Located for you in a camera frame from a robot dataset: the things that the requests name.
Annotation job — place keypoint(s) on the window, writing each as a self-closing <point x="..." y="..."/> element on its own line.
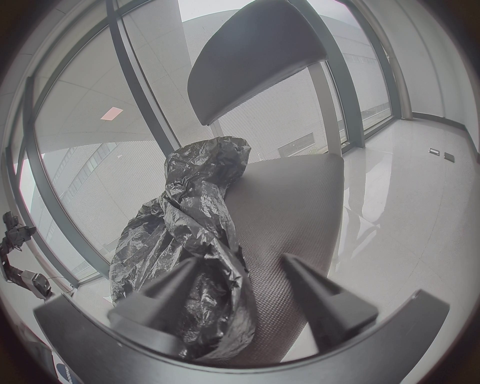
<point x="348" y="105"/>

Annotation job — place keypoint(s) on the grey padded white-legged chair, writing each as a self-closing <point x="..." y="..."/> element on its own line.
<point x="292" y="210"/>

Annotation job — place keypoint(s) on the black plastic bag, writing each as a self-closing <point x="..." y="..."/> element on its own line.
<point x="195" y="210"/>

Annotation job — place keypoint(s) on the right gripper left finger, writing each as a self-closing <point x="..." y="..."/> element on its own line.
<point x="165" y="296"/>

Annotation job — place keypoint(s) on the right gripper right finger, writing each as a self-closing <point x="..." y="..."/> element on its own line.
<point x="315" y="300"/>

